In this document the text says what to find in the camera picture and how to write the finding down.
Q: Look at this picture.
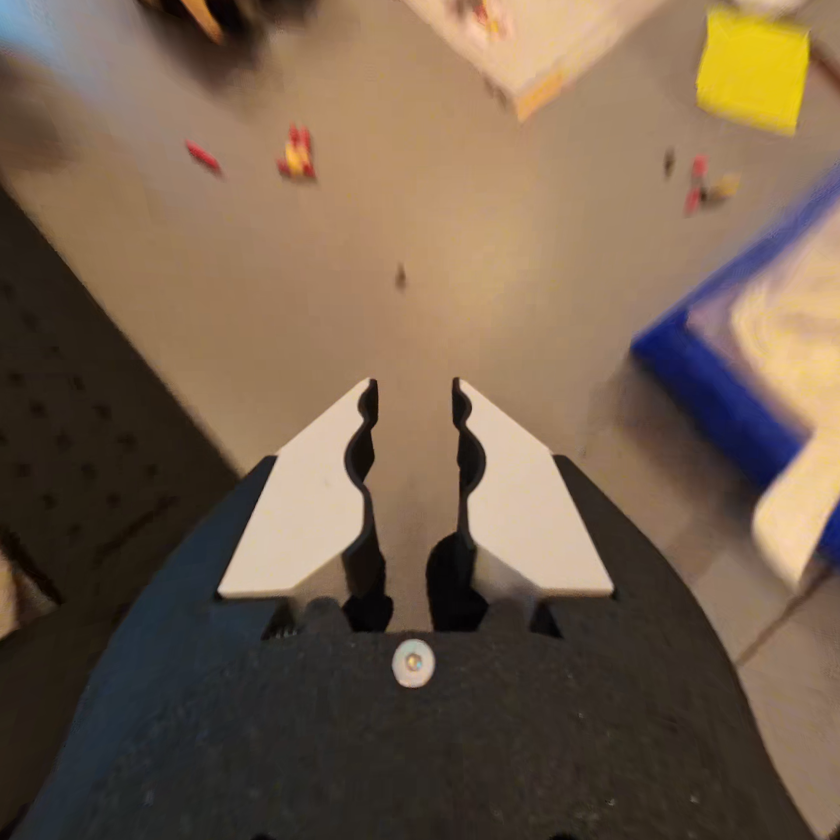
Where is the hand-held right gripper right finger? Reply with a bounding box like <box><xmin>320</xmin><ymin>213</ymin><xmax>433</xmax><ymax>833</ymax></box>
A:
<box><xmin>427</xmin><ymin>376</ymin><xmax>616</xmax><ymax>632</ymax></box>

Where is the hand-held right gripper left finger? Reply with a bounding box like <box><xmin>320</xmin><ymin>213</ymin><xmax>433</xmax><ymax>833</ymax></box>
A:
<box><xmin>217</xmin><ymin>377</ymin><xmax>395</xmax><ymax>632</ymax></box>

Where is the yellow brick toy car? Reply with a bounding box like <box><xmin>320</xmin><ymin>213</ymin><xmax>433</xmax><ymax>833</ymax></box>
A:
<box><xmin>138</xmin><ymin>0</ymin><xmax>316</xmax><ymax>47</ymax></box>

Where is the blue plastic bin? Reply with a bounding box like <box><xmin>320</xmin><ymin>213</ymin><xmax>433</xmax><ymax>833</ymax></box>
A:
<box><xmin>630</xmin><ymin>164</ymin><xmax>840</xmax><ymax>565</ymax></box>

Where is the black perforated chair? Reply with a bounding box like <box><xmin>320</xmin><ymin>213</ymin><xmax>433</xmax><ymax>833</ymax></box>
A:
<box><xmin>0</xmin><ymin>190</ymin><xmax>240</xmax><ymax>657</ymax></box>

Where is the crumpled white paper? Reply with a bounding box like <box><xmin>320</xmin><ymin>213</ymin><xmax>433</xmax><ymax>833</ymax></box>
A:
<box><xmin>689</xmin><ymin>223</ymin><xmax>840</xmax><ymax>592</ymax></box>

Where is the open instruction booklet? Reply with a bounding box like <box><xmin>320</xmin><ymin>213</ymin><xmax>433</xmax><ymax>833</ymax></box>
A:
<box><xmin>400</xmin><ymin>0</ymin><xmax>664</xmax><ymax>122</ymax></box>

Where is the yellow paper note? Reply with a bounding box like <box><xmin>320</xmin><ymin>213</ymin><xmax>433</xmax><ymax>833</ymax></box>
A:
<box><xmin>696</xmin><ymin>7</ymin><xmax>811</xmax><ymax>137</ymax></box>

